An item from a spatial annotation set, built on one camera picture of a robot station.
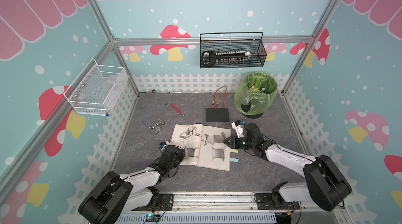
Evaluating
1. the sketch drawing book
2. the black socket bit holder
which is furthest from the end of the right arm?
the black socket bit holder

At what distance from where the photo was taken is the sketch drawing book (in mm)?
869

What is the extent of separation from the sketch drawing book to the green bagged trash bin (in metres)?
0.21

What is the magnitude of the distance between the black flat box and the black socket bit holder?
34 centimetres

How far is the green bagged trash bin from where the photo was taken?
0.89m

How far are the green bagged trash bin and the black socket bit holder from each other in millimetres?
135

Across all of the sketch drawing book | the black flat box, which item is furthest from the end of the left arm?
the black flat box

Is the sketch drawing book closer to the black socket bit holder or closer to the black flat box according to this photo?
the black flat box

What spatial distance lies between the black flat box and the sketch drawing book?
6 cm

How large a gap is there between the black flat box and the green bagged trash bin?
0.28 feet

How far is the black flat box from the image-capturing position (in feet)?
3.45

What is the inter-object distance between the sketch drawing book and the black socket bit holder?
397mm

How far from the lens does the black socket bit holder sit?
2.92 feet
